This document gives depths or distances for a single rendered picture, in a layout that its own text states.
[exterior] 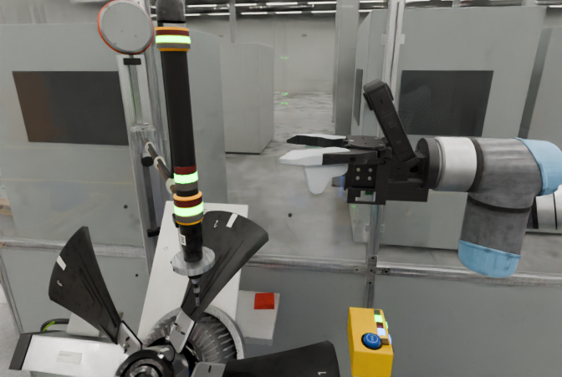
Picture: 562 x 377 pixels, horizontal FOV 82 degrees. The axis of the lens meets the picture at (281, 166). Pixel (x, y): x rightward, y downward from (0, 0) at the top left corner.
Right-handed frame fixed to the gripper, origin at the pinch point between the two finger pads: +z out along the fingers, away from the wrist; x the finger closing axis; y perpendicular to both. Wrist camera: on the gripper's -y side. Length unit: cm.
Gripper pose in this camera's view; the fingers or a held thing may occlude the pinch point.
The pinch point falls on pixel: (287, 145)
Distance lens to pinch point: 46.7
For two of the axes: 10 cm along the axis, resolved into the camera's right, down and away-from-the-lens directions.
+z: -9.9, -0.4, 1.1
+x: 1.2, -3.0, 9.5
